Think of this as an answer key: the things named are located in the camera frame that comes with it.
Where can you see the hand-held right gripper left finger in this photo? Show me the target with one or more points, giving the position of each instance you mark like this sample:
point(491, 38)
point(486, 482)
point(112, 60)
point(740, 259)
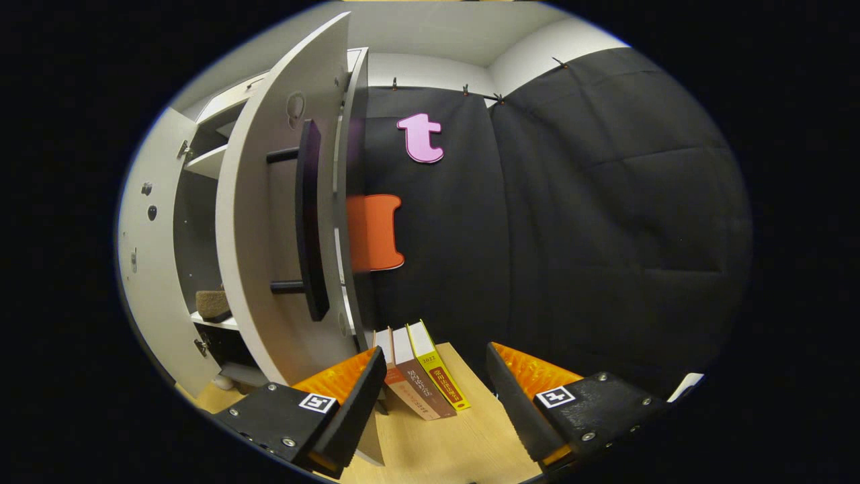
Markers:
point(356, 410)

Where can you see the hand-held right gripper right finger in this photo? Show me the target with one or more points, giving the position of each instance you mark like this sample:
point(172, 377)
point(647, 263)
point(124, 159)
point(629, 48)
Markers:
point(514, 403)

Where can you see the brown fuzzy shoe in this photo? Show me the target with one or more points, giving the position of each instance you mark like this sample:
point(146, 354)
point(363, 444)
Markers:
point(213, 306)

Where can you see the white cat sticker cabinet door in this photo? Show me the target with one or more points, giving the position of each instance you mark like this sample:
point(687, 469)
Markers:
point(259, 202)

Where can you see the white phone sticker cabinet door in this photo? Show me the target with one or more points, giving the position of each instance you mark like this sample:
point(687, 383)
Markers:
point(144, 269)

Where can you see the white shoe cabinet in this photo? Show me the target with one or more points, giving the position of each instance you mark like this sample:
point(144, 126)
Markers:
point(208, 161)

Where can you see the white cabinet drawer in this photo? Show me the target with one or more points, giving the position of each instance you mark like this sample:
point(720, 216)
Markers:
point(222, 107)

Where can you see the white and brown book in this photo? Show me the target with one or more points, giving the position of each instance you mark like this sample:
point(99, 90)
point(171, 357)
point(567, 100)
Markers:
point(420, 386)

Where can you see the yellow book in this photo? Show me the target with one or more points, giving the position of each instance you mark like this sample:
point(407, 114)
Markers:
point(440, 376)

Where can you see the white round object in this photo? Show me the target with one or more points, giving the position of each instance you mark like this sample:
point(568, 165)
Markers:
point(224, 383)

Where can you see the white flat object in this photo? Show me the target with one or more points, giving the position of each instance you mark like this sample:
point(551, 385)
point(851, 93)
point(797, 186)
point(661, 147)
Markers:
point(685, 388)

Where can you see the black backdrop cloth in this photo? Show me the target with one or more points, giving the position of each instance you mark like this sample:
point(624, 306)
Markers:
point(605, 222)

